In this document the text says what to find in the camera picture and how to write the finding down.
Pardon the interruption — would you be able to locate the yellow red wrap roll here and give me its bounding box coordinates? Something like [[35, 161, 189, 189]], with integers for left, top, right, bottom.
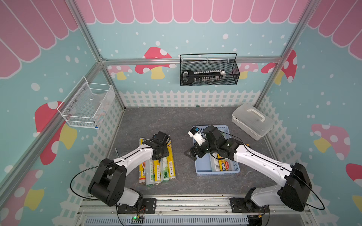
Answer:
[[218, 160, 229, 171]]

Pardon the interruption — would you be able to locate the clear white wrap roll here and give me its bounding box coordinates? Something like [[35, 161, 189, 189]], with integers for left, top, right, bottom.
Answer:
[[210, 154, 220, 172]]

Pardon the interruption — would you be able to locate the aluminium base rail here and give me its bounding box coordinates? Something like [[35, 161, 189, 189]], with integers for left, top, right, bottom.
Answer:
[[74, 194, 317, 226]]

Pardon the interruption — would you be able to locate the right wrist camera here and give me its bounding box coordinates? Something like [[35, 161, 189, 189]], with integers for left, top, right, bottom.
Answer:
[[188, 126, 206, 146]]

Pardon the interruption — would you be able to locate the white plastic storage box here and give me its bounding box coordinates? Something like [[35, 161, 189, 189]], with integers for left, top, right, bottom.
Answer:
[[232, 103, 274, 141]]

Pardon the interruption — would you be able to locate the small green circuit board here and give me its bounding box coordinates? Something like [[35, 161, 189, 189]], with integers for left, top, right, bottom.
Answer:
[[131, 216, 145, 224]]

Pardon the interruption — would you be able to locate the black wire wall basket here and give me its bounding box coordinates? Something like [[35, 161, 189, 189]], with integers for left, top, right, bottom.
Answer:
[[180, 53, 240, 86]]

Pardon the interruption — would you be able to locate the black socket wrench set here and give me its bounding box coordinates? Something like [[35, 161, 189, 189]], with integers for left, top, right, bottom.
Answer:
[[180, 70, 226, 85]]

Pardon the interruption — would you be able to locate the white wire wall basket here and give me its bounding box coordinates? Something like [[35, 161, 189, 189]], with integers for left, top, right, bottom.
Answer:
[[57, 77, 116, 129]]

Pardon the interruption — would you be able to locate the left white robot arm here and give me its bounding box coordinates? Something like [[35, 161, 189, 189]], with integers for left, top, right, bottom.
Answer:
[[88, 132, 171, 208]]

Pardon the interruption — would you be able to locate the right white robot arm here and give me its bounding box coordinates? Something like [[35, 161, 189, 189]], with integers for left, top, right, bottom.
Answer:
[[185, 125, 312, 212]]

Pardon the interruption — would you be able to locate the blue plastic basket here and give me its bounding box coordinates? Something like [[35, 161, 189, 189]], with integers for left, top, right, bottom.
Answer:
[[185, 125, 240, 176]]

